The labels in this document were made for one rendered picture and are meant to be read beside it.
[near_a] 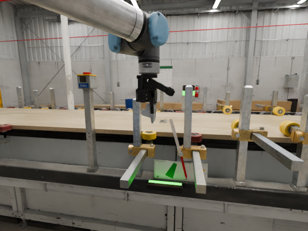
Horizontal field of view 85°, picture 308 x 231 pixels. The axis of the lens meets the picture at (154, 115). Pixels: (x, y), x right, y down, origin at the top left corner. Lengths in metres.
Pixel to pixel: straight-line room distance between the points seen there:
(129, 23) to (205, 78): 7.57
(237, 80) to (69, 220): 7.76
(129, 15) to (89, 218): 1.42
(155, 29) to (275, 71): 8.50
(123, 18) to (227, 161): 0.93
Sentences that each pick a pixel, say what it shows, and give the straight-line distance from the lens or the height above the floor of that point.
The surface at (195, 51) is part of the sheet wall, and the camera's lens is 8.08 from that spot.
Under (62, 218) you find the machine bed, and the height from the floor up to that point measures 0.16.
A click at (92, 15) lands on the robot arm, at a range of 0.46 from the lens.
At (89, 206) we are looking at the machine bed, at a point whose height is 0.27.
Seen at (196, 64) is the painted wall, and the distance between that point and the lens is 8.00.
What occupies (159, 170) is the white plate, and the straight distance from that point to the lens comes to 0.89.
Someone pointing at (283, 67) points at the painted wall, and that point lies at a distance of 9.08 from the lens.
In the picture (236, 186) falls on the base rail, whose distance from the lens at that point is 0.93.
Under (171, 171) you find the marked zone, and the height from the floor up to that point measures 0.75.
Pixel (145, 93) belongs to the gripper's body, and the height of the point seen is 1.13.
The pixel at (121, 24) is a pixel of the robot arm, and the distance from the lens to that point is 0.48.
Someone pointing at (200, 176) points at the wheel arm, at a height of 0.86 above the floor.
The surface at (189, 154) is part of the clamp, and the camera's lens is 0.84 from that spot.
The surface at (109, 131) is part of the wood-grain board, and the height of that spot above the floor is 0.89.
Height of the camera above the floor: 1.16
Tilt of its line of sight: 9 degrees down
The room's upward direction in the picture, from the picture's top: straight up
